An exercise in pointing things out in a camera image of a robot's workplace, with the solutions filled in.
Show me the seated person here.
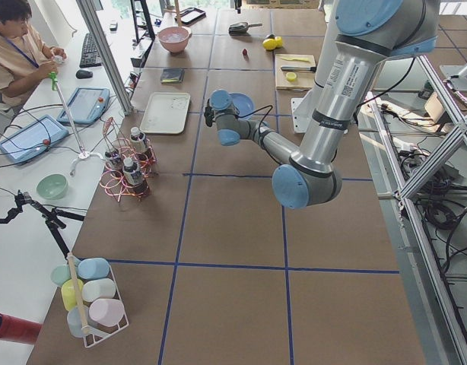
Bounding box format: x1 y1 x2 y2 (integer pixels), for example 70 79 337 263
0 0 67 106

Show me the white cup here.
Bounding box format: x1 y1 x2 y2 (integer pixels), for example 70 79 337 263
82 278 116 303

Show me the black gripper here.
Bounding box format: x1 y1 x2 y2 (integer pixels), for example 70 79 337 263
204 100 214 127

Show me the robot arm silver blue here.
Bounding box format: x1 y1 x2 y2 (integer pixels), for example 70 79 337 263
205 1 440 209

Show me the blue tablet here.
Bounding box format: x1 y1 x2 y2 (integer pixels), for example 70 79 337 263
0 115 69 163
67 87 110 125

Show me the white wire cup basket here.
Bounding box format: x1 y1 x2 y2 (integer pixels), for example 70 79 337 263
60 253 129 348

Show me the tea bottle back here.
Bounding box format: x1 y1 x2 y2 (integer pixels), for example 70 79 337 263
130 127 152 160

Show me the aluminium frame post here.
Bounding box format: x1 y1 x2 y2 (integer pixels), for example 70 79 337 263
76 0 133 116

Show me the red cylinder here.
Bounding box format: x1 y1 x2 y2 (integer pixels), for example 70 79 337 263
0 313 42 344

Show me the black computer mouse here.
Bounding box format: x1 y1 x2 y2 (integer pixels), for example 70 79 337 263
75 68 94 80

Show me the wooden cutting board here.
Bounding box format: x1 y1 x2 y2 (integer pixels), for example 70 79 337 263
275 54 316 90

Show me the lemon half slice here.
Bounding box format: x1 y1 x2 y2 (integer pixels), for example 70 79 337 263
285 71 297 82

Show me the black small tripod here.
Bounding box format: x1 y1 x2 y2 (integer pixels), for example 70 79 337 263
0 191 86 262

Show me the pink bowl of ice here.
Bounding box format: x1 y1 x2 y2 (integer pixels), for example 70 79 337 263
157 27 192 53

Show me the yellow plastic knife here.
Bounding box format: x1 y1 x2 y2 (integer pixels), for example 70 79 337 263
280 56 310 62

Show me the black keyboard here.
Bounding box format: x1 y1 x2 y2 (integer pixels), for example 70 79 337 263
79 33 102 68

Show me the wooden stand with base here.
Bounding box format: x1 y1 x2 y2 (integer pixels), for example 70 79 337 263
173 0 183 27

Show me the white stand with pole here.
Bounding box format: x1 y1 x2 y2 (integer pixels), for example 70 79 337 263
49 71 105 176

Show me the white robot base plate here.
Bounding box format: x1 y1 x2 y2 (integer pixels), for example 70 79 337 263
291 97 314 134

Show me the mint green bowl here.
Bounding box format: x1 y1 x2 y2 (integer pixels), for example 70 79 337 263
36 174 68 200

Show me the tea bottle front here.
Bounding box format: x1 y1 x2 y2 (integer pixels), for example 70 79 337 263
122 157 151 198

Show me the copper wire bottle rack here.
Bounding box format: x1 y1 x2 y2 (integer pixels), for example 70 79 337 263
100 117 157 202

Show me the metal handled knife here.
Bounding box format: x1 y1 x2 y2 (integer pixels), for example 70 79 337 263
280 65 317 73

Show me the blue tablet near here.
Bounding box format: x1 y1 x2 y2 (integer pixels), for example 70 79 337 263
0 115 69 163

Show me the shiny metal scoop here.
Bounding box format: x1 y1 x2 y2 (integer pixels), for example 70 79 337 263
228 21 262 35

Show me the yellow cup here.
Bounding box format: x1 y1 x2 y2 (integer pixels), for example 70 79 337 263
61 279 77 312

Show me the pink cup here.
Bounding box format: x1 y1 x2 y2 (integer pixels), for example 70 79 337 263
89 298 125 327

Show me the blue tablet far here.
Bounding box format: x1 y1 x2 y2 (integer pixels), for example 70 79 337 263
67 87 110 125

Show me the tea bottle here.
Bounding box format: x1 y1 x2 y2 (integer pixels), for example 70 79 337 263
122 157 151 198
105 143 123 178
130 127 152 160

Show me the blue round plate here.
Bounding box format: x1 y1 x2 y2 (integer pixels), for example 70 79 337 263
230 93 255 119

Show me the light blue cup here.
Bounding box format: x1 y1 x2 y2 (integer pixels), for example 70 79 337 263
78 257 110 280

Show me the tea bottle middle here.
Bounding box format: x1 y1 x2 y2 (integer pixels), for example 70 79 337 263
105 143 123 178

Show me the cream bear tray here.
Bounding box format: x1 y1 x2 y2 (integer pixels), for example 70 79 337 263
139 92 190 135

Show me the whole yellow lemon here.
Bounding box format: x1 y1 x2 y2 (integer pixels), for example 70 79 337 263
262 38 278 51

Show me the grey folded cloth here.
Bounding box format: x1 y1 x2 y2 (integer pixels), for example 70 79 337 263
160 68 185 84

